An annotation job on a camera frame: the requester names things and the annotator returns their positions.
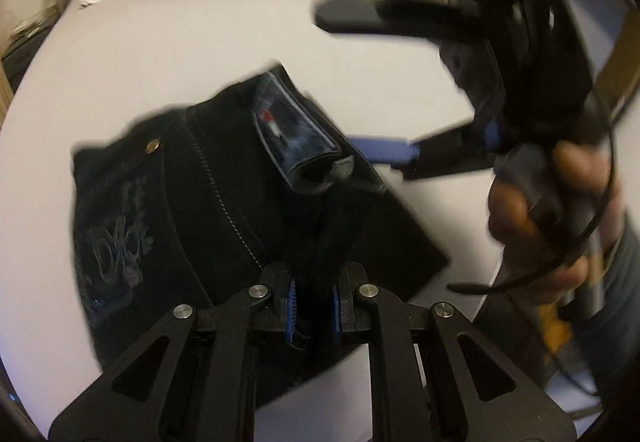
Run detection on person's right forearm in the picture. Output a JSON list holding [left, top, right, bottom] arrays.
[[595, 212, 640, 403]]

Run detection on dark grey nightstand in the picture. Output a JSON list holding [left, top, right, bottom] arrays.
[[0, 16, 61, 77]]

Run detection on bed with white sheet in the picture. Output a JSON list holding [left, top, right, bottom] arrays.
[[0, 0, 551, 442]]

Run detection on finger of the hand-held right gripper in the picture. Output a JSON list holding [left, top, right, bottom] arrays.
[[314, 0, 481, 40], [348, 119, 506, 181]]

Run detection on orange cloth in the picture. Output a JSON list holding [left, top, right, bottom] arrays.
[[537, 304, 573, 368]]

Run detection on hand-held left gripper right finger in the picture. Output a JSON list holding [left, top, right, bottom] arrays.
[[330, 262, 578, 442]]

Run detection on black cable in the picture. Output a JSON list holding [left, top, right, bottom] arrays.
[[447, 86, 618, 295]]

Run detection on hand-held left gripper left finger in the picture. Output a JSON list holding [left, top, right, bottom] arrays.
[[47, 262, 301, 442]]

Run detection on black pants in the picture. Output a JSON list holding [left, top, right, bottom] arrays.
[[72, 62, 451, 410]]

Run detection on person's right hand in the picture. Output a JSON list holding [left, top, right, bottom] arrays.
[[487, 139, 626, 307]]

